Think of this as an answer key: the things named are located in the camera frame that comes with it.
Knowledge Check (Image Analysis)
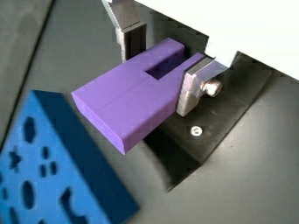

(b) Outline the blue foam shape board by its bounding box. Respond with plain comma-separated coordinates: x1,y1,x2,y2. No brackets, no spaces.
0,90,139,224

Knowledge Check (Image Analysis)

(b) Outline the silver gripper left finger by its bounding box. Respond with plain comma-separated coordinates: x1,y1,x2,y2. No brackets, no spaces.
102,0,147,61

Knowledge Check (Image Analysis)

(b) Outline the purple double-square block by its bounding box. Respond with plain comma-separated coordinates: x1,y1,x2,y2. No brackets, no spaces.
72,38,203,154

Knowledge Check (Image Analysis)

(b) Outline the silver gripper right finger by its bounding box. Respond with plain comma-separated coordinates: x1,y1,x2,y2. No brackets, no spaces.
176,56,228,116

